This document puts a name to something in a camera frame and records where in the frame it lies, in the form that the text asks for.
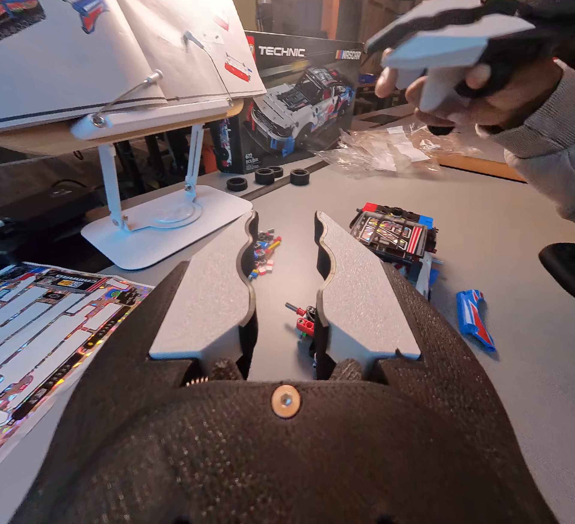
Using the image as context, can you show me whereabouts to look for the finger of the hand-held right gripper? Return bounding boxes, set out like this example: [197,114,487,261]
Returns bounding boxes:
[383,13,536,71]
[365,0,484,56]

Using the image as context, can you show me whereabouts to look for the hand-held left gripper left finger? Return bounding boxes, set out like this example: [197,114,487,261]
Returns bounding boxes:
[148,211,260,376]

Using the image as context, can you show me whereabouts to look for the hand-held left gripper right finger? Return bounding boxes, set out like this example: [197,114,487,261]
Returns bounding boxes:
[314,211,423,381]

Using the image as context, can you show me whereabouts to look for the lego race car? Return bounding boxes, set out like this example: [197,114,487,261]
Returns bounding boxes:
[285,203,444,368]

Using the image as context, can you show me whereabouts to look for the white book stand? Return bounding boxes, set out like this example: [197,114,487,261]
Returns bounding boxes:
[0,30,254,271]

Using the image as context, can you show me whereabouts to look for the blue curved lego panel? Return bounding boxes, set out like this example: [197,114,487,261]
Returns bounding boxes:
[456,289,498,353]

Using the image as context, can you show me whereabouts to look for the holographic sticker sheet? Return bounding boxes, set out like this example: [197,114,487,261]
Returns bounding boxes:
[0,262,154,449]

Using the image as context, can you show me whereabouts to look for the lego instruction booklet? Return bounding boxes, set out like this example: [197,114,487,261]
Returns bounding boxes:
[0,0,269,130]

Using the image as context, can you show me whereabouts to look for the person's right forearm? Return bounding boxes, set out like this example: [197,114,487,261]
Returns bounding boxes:
[487,61,575,222]

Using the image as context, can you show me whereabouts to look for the pile of mixed lego pieces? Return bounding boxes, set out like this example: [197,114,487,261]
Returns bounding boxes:
[245,228,282,282]

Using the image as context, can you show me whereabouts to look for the black lego box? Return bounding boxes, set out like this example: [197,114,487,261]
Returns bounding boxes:
[218,31,365,175]

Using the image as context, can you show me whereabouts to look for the person's right hand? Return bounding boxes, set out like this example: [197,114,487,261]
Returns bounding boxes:
[374,57,563,137]

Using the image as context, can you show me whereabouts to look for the clear plastic bags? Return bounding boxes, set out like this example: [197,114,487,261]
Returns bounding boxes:
[314,122,482,181]

